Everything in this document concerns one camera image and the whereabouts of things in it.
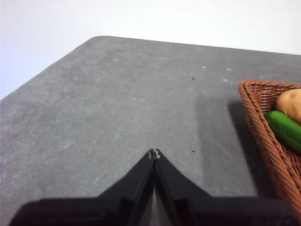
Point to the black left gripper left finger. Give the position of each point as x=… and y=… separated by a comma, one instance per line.
x=113, y=207

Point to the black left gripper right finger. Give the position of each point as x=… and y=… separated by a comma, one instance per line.
x=192, y=209

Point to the green pepper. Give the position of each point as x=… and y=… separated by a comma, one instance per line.
x=284, y=128

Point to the yellow-brown potato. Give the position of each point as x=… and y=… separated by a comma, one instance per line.
x=290, y=104

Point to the brown wicker basket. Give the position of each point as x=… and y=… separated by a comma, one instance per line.
x=265, y=146

